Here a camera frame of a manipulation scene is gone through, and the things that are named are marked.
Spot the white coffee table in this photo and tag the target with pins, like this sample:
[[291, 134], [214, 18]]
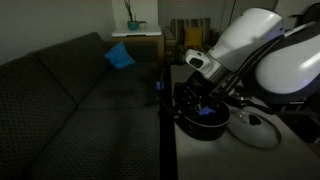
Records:
[[233, 160]]

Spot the small white cup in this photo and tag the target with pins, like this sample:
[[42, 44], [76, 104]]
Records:
[[142, 25]]

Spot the blue throw pillow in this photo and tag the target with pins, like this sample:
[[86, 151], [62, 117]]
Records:
[[119, 56]]

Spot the striped armchair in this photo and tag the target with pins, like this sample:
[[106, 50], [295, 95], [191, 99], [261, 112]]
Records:
[[176, 36]]

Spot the large black cooking pot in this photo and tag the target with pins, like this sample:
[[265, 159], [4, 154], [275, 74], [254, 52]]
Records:
[[203, 130]]

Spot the dark grey fabric sofa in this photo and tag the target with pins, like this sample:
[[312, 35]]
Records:
[[66, 116]]

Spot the yellow cushion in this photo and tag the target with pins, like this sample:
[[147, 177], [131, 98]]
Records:
[[193, 36]]

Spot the wooden side table white top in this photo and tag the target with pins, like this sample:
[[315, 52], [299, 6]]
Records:
[[136, 33]]

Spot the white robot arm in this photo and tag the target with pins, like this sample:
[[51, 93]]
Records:
[[293, 63]]

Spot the large glass pot lid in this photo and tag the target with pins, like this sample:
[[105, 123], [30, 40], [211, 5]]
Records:
[[256, 135]]

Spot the teal pot with plant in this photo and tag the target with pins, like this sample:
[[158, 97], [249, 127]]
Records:
[[132, 25]]

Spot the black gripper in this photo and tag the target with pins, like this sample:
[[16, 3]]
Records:
[[193, 93]]

